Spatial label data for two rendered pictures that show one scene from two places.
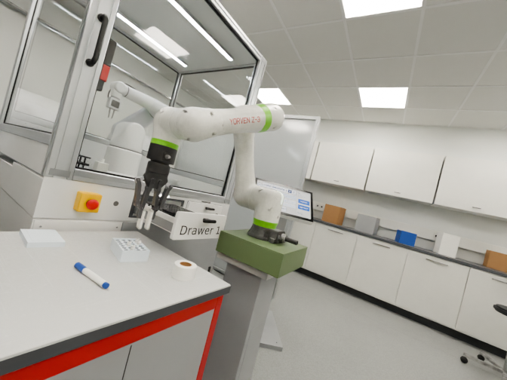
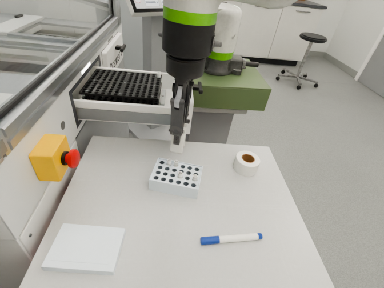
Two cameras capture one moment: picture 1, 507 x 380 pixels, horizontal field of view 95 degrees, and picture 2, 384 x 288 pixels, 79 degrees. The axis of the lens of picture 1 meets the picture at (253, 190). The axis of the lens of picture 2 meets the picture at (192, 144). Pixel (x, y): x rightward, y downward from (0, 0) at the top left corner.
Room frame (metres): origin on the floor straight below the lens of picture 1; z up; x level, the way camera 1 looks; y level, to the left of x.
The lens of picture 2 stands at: (0.45, 0.61, 1.23)
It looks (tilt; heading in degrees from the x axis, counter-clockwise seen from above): 38 degrees down; 319
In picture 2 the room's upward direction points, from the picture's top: 8 degrees clockwise
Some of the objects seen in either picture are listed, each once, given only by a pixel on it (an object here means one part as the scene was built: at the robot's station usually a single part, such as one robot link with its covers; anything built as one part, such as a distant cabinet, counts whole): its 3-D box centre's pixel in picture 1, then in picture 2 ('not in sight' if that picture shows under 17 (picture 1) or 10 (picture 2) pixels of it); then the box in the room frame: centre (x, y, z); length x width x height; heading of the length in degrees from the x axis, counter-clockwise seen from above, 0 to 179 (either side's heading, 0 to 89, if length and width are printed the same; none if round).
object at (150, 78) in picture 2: (172, 214); (125, 91); (1.12, 0.34, 0.87); 0.22 x 0.18 x 0.06; 57
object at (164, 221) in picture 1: (171, 215); (122, 92); (1.12, 0.35, 0.86); 0.40 x 0.26 x 0.06; 57
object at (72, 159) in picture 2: (91, 204); (71, 158); (0.87, 0.57, 0.88); 0.04 x 0.03 x 0.04; 147
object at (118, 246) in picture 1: (129, 249); (176, 177); (0.79, 0.35, 0.78); 0.12 x 0.08 x 0.04; 45
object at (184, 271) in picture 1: (184, 270); (246, 163); (0.73, 0.15, 0.78); 0.07 x 0.07 x 0.04
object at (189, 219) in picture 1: (201, 225); (187, 95); (1.01, 0.18, 0.87); 0.29 x 0.02 x 0.11; 147
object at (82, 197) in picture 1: (88, 202); (54, 157); (0.89, 0.60, 0.88); 0.07 x 0.05 x 0.07; 147
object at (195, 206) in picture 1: (204, 212); (114, 55); (1.44, 0.26, 0.87); 0.29 x 0.02 x 0.11; 147
